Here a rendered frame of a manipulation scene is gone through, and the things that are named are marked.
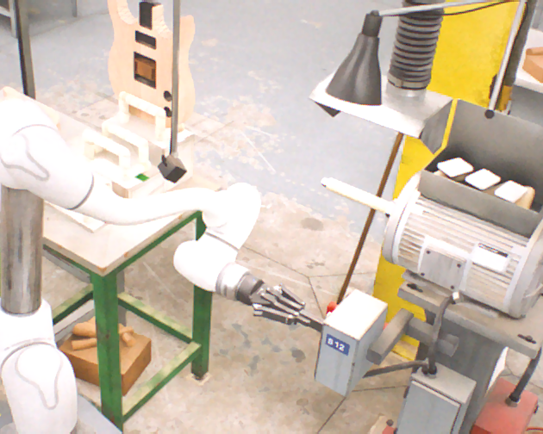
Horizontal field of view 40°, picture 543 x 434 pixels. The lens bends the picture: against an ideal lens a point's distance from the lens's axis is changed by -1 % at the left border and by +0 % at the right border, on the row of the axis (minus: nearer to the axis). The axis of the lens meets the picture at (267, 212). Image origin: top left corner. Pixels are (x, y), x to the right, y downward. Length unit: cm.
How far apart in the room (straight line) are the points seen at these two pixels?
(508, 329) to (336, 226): 226
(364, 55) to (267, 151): 296
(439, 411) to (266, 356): 138
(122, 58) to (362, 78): 102
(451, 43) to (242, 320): 153
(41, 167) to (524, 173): 109
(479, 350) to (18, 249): 115
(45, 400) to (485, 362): 108
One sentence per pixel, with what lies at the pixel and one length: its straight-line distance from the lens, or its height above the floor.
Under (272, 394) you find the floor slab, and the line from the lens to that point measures 310.
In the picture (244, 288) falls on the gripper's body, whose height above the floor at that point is 110.
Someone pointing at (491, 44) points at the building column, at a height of 143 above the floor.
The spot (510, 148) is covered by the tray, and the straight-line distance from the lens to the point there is 184.
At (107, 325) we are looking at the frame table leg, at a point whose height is 69.
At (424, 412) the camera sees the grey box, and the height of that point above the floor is 84.
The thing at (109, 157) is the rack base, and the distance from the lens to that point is 252.
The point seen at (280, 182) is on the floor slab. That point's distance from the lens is 434.
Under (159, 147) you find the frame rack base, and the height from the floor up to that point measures 110.
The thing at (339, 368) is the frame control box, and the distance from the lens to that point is 183.
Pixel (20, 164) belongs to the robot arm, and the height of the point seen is 151.
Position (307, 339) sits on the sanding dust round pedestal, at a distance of 334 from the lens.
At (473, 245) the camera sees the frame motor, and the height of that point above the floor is 131.
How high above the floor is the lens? 231
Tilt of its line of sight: 35 degrees down
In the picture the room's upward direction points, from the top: 6 degrees clockwise
